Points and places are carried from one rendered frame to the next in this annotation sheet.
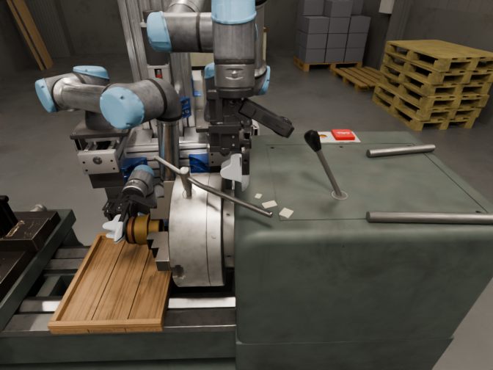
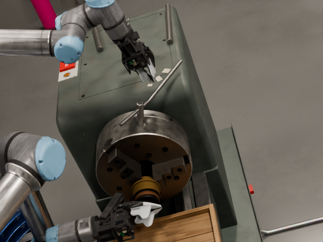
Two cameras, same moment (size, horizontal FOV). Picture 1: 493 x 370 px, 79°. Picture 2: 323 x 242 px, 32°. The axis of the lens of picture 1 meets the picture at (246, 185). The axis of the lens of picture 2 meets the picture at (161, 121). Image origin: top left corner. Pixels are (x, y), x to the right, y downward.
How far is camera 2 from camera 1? 1.70 m
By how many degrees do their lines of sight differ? 62
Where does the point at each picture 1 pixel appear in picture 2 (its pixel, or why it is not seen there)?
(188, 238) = (174, 131)
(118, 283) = not seen: outside the picture
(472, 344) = not seen: hidden behind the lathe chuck
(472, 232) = (175, 17)
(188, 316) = (201, 199)
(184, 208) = (154, 127)
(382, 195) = (147, 42)
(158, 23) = (76, 40)
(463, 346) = not seen: hidden behind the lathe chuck
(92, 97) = (13, 195)
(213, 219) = (161, 115)
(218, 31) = (114, 8)
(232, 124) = (138, 46)
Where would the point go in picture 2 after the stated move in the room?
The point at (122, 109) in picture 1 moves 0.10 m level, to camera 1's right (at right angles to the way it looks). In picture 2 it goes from (59, 147) to (63, 125)
